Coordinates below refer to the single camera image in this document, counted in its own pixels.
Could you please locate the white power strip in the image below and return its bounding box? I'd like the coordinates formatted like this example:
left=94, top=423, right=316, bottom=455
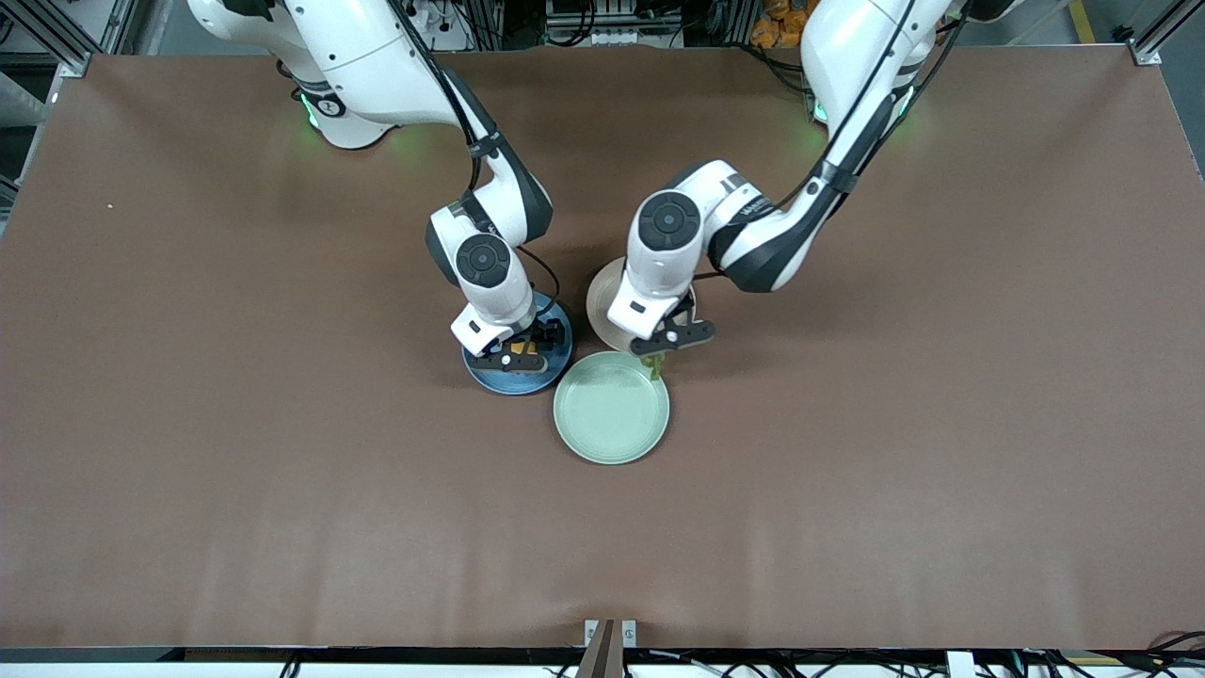
left=414, top=0, right=472, bottom=50

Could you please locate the green plate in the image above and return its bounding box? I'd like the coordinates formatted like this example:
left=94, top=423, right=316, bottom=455
left=553, top=351, right=671, bottom=465

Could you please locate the blue plate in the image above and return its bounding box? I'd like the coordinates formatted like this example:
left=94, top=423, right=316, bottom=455
left=461, top=292, right=574, bottom=396

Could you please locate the metal table edge bracket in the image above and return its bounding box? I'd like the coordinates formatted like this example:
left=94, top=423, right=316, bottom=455
left=576, top=619, right=638, bottom=678

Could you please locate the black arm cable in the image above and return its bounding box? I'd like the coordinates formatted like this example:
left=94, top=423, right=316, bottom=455
left=386, top=0, right=562, bottom=316
left=772, top=0, right=971, bottom=208

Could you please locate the beige plate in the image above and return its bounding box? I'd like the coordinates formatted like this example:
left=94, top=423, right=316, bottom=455
left=586, top=256, right=660, bottom=354

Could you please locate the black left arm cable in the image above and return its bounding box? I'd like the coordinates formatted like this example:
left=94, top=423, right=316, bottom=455
left=772, top=0, right=971, bottom=208

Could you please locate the orange packets pile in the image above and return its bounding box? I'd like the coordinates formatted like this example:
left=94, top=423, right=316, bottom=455
left=750, top=0, right=812, bottom=48

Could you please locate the brown table cover sheet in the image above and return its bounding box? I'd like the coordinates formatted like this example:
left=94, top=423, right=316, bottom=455
left=0, top=47, right=1205, bottom=651

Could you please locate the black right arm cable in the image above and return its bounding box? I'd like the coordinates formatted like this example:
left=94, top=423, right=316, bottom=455
left=386, top=0, right=562, bottom=316

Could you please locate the aluminium frame post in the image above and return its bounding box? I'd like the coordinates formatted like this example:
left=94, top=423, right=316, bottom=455
left=1120, top=0, right=1205, bottom=67
left=0, top=0, right=90, bottom=76

